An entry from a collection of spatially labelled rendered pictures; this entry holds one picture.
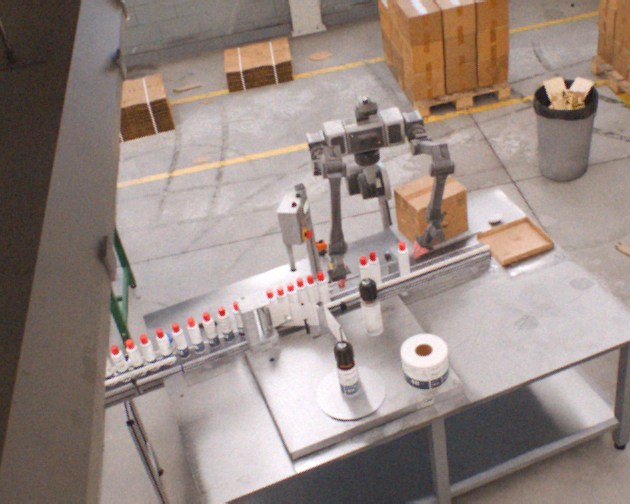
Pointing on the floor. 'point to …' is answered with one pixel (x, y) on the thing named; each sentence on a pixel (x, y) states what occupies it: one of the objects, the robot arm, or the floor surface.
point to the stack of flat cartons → (145, 109)
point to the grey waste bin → (564, 147)
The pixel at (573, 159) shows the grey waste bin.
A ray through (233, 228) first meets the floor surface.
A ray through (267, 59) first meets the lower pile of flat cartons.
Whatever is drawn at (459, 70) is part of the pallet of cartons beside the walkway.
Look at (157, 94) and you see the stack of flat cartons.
